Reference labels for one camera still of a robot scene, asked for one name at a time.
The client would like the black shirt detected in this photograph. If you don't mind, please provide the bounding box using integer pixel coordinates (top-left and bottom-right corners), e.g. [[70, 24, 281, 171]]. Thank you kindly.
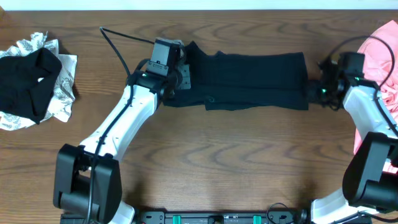
[[164, 42, 309, 111]]

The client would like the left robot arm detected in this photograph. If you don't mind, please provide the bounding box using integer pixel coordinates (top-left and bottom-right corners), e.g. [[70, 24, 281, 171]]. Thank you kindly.
[[53, 39, 190, 224]]

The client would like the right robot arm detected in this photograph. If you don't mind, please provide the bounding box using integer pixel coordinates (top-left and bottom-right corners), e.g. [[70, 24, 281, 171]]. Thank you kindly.
[[310, 58, 397, 223]]

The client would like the pink garment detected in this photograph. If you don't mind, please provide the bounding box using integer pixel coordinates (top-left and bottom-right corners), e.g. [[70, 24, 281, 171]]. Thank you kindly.
[[353, 19, 398, 175]]

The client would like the white leaf-patterned cloth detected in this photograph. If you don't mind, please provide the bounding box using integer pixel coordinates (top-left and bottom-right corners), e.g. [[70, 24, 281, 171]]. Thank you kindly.
[[1, 32, 77, 131]]

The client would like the black folded garment on left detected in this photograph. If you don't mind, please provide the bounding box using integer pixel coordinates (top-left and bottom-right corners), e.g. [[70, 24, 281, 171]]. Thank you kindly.
[[1, 48, 62, 124]]

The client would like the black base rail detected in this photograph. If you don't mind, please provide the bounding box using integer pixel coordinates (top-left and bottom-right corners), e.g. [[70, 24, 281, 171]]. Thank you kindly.
[[130, 210, 304, 224]]

